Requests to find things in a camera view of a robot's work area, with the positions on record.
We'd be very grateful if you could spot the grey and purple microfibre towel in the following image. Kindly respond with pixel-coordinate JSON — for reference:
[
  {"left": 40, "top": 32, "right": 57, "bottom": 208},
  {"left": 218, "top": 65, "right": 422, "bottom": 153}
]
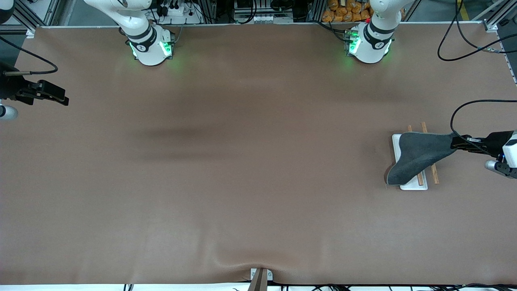
[{"left": 385, "top": 131, "right": 459, "bottom": 187}]

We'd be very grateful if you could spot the metal table edge bracket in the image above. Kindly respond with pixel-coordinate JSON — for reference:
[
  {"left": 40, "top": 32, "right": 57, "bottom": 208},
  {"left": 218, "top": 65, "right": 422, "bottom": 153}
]
[{"left": 250, "top": 268, "right": 273, "bottom": 291}]

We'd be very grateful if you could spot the aluminium frame profile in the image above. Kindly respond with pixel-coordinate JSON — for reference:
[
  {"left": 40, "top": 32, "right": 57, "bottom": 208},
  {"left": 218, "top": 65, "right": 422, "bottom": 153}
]
[
  {"left": 0, "top": 0, "right": 62, "bottom": 34},
  {"left": 483, "top": 0, "right": 517, "bottom": 34}
]

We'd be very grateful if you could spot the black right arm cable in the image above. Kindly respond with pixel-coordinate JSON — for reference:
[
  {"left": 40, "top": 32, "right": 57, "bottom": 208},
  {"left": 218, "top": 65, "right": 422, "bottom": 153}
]
[{"left": 0, "top": 36, "right": 59, "bottom": 77}]

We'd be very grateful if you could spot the orange snack bags pile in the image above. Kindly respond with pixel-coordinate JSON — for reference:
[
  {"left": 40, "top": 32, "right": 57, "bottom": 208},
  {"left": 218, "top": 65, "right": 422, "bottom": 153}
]
[{"left": 322, "top": 0, "right": 374, "bottom": 23}]

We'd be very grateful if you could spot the brown table cover mat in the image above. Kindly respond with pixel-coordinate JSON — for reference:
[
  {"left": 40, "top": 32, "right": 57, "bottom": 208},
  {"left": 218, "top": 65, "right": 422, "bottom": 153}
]
[{"left": 0, "top": 23, "right": 517, "bottom": 286}]

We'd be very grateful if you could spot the white power strip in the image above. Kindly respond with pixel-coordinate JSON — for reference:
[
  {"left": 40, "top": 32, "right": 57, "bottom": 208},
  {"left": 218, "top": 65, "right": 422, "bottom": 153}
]
[{"left": 158, "top": 0, "right": 201, "bottom": 23}]

